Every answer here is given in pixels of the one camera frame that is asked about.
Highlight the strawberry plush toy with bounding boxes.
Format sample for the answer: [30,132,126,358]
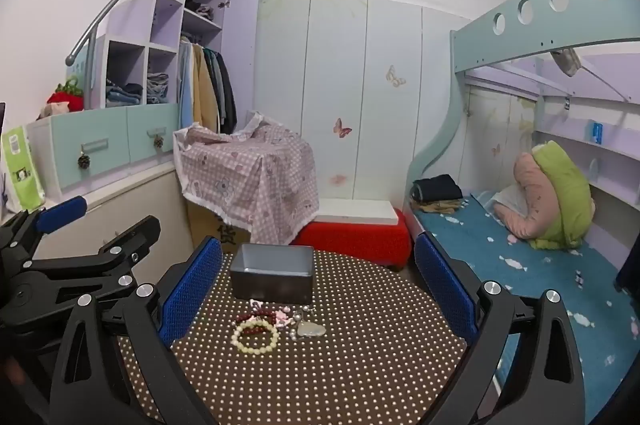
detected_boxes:
[47,75,85,112]

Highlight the brown polka dot tablecloth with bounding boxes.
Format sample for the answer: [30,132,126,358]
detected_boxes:
[115,247,481,425]

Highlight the light blue hanging garment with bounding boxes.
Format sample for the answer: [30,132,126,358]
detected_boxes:
[177,40,196,131]

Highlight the black folded clothes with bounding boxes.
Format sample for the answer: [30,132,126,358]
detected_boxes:
[411,175,463,202]

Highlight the red stool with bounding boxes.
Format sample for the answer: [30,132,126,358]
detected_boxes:
[295,208,412,267]

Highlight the pink checked cloth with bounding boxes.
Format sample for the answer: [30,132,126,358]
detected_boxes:
[173,110,321,245]

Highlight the dark red bead bracelet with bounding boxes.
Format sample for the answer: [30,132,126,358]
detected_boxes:
[236,311,277,336]

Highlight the folded jeans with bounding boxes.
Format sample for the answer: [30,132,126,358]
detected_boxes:
[146,72,171,103]
[106,79,146,106]

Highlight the pink and green plush pillow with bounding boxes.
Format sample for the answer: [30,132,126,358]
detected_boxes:
[495,140,596,251]

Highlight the cardboard box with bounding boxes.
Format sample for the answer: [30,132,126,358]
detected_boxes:
[186,200,251,256]

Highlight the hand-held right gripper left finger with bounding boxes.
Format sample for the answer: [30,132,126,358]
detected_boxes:
[47,235,223,425]

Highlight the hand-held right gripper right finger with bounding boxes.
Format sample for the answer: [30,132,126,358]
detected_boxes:
[414,232,586,425]

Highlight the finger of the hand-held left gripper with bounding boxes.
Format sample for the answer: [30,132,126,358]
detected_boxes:
[20,216,161,301]
[0,196,88,276]

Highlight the teal bunk bed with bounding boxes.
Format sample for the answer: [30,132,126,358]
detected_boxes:
[410,0,640,425]

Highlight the cream bead bracelet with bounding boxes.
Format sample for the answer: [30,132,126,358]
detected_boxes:
[231,319,280,354]

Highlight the dark hanging jackets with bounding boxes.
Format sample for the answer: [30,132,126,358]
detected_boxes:
[210,48,238,135]

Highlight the cream cabinet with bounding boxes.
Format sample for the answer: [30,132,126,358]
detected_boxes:
[35,165,193,266]

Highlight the grey metal tin box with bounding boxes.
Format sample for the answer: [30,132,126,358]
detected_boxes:
[230,243,315,305]

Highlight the green tissue packet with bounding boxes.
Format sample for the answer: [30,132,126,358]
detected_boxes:
[0,125,47,213]

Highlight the white pillow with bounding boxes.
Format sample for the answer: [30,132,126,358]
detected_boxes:
[487,184,531,218]

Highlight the tan folded cloth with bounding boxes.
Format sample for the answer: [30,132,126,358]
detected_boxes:
[415,199,466,215]

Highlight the yellow hanging coat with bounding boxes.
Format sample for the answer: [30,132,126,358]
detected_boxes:
[192,45,221,133]

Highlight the grey metal handrail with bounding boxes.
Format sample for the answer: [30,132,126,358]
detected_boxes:
[65,0,238,111]

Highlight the teal drawer unit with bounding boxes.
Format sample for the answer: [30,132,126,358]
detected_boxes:
[27,102,181,201]

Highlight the pale green wardrobe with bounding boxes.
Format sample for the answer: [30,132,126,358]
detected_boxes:
[255,0,473,206]

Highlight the blue cloud print bedsheet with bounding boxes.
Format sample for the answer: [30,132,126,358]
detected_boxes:
[415,190,640,425]

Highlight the grey hanging fixture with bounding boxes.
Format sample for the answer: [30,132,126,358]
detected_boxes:
[550,48,583,77]

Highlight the grey folded clothes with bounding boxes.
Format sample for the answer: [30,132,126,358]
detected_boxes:
[185,0,216,20]

